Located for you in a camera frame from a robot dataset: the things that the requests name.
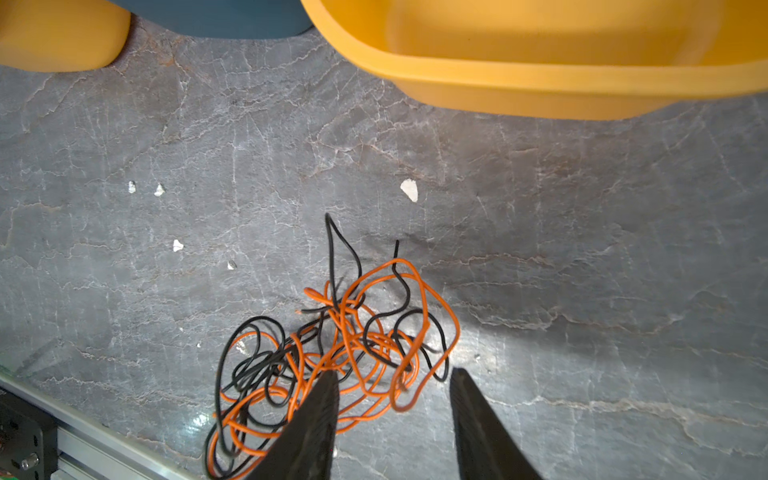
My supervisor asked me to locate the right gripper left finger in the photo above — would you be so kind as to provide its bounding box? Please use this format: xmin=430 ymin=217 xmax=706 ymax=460
xmin=247 ymin=371 xmax=339 ymax=479

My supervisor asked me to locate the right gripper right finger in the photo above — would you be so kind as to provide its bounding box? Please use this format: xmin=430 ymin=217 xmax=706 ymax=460
xmin=449 ymin=367 xmax=541 ymax=480

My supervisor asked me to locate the black cable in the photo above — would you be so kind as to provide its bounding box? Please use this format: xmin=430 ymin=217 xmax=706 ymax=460
xmin=202 ymin=212 xmax=451 ymax=480

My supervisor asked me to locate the orange cable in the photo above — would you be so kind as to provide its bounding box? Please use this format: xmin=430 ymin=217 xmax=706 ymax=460
xmin=206 ymin=258 xmax=462 ymax=480

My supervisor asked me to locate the right yellow plastic bin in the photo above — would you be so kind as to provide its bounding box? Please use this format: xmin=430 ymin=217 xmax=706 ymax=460
xmin=304 ymin=0 xmax=767 ymax=120

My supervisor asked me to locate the yellow plastic bin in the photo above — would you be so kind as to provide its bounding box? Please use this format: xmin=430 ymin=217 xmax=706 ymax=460
xmin=304 ymin=0 xmax=767 ymax=120
xmin=1 ymin=0 xmax=131 ymax=73

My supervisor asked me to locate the teal plastic bin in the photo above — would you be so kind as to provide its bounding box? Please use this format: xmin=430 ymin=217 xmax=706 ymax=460
xmin=113 ymin=0 xmax=313 ymax=40

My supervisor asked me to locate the left yellow plastic bin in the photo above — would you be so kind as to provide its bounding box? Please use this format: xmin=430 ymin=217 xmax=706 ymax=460
xmin=1 ymin=0 xmax=131 ymax=73

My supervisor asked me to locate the aluminium frame rail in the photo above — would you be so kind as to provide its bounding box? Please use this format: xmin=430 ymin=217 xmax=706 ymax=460
xmin=1 ymin=369 xmax=193 ymax=479

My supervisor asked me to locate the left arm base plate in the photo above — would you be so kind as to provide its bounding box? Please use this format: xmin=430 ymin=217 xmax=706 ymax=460
xmin=1 ymin=389 xmax=58 ymax=480

